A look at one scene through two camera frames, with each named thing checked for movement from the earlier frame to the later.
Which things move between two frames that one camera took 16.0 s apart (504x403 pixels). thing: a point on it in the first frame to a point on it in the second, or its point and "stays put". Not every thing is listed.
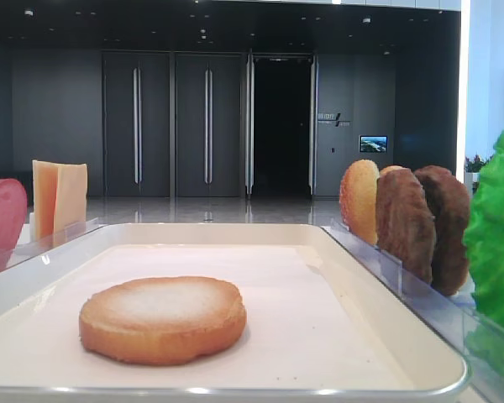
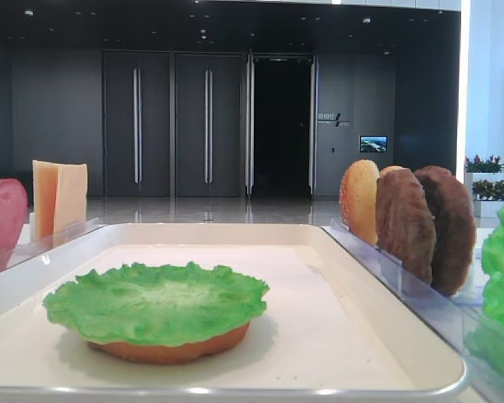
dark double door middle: x=208 y=125 stays put
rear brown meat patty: x=448 y=202 stays put
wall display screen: x=373 y=143 stays put
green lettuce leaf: x=493 y=237 to x=157 y=305
